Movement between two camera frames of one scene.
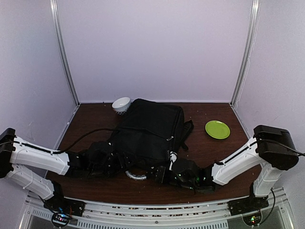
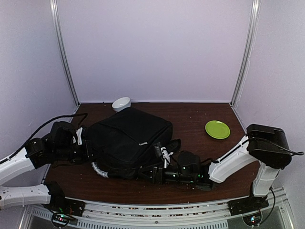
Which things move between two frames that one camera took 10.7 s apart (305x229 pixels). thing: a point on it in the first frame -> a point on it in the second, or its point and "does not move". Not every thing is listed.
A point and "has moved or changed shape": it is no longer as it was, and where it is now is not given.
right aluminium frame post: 245,58 does not move
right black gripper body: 163,174 does not move
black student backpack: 148,131 has moved or changed shape
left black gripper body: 119,166 -> 86,144
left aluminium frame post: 54,7 does not move
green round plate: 218,129 does not move
